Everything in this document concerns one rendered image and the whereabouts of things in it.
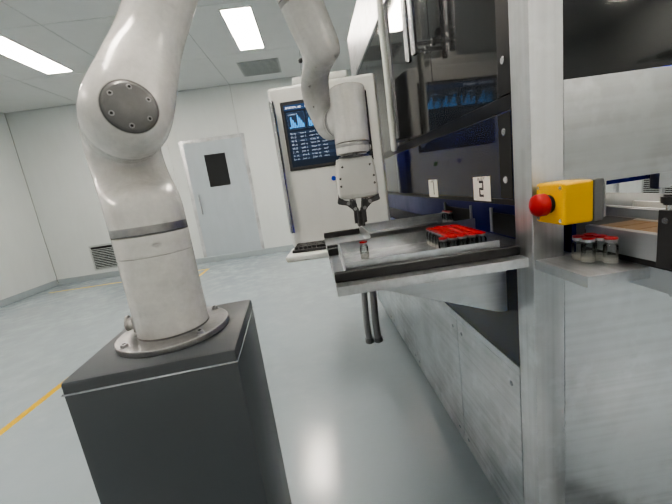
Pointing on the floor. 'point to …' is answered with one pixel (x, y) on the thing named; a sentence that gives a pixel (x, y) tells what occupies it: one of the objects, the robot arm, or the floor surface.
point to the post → (539, 240)
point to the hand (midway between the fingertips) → (360, 218)
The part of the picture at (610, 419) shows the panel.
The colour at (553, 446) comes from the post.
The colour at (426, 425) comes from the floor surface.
